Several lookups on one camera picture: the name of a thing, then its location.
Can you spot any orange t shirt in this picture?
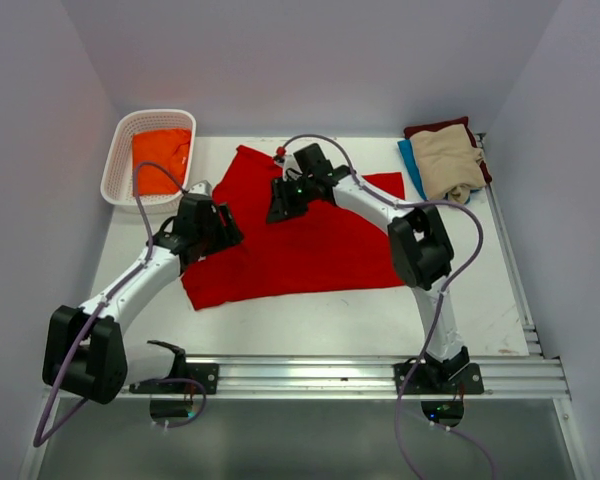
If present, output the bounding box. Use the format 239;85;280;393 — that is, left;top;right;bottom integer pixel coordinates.
132;128;192;196

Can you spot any beige folded t shirt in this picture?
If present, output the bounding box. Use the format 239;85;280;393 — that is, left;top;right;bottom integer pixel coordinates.
410;124;486;204

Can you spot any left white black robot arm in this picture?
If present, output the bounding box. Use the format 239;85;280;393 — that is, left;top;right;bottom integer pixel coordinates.
42;193;243;404

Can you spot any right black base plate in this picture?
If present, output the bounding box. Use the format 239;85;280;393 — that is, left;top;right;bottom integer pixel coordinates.
392;358;485;395

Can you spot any white plastic basket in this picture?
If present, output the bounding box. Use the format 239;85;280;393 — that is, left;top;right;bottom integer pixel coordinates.
100;109;197;213

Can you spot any blue folded t shirt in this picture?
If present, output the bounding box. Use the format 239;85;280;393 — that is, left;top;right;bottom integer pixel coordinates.
397;139;447;201

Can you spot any red t shirt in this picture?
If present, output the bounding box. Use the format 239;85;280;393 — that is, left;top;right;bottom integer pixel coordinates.
181;145;402;310

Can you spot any aluminium mounting rail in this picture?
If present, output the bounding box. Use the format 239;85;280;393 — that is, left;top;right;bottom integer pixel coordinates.
43;324;571;400

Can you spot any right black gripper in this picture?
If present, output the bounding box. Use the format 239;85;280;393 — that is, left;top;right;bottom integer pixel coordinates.
267;176;316;224

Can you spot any maroon folded t shirt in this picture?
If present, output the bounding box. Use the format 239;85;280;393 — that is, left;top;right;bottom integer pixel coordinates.
403;116;495;186

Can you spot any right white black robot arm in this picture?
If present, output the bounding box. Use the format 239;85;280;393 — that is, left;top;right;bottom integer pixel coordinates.
267;143;470;394

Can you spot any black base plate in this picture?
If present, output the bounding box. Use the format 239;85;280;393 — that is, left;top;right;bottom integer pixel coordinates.
392;358;485;395
129;362;219;395

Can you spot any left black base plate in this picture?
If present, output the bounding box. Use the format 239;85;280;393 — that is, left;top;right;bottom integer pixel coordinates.
129;362;219;395

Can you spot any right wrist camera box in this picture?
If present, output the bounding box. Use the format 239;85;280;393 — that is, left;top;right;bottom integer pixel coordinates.
273;146;298;172

